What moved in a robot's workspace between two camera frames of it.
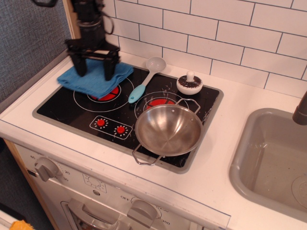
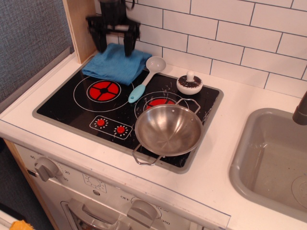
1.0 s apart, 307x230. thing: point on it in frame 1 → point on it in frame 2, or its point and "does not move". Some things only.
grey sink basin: x=270 y=166 does not move
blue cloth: x=94 y=82 → x=114 y=65
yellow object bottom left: x=20 y=225 does not move
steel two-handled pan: x=167 y=130 does not move
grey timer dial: x=45 y=168 does not move
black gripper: x=92 y=43 → x=113 y=18
